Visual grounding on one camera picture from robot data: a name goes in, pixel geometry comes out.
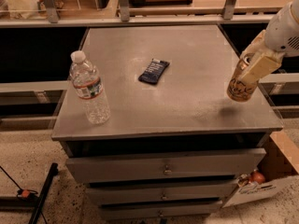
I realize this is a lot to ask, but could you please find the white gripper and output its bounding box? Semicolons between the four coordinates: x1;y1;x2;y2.
238;0;299;84

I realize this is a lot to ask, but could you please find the orange soda can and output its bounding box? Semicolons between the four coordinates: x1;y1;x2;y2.
226;53;258;102

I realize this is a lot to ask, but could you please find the dark blue rxbar wrapper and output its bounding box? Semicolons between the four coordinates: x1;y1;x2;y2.
138;59;170;85

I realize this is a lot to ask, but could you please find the cardboard box with cans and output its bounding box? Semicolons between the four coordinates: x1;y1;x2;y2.
224;131;299;207

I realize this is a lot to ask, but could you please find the grey drawer cabinet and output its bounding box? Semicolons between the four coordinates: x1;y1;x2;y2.
52;25;282;220

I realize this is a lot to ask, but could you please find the clear plastic water bottle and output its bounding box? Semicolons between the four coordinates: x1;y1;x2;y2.
69;50;110;124

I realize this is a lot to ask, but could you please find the black tripod stand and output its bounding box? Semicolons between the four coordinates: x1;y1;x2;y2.
0;162;58;224

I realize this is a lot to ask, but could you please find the grey metal shelf rail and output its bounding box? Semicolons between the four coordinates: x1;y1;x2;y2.
0;0;284;28

